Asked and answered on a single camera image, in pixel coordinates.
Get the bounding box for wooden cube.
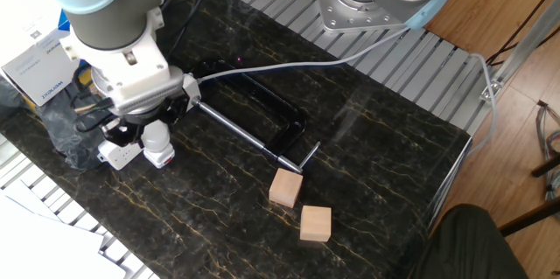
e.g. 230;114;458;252
299;205;333;243
269;168;304;209

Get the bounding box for aluminium frame rail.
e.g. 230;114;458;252
479;0;560;103

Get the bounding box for white paper sheets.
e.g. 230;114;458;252
0;178;128;279

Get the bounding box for white light bulb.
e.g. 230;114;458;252
140;120;172;154

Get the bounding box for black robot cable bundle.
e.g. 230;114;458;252
69;0;211;134

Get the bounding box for white blue cardboard box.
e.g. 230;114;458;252
0;0;82;108

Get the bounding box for black plastic wrapped package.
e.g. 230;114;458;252
0;73;115;171

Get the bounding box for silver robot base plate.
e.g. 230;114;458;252
312;0;410;34

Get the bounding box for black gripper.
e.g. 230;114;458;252
100;93;193;149

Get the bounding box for coloured wire bundle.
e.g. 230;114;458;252
535;99;560;204

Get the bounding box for dark wooden stool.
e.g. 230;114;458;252
498;151;560;237

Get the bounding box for white power strip cable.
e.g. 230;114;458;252
195;26;412;84

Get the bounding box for dark trousered person leg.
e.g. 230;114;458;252
409;203;530;279

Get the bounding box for black floor cables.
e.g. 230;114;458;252
484;0;560;66

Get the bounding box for grey cable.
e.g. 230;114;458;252
465;53;500;157

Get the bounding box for white power strip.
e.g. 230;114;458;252
96;73;202;171

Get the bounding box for black C-clamp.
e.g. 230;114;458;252
188;59;322;174

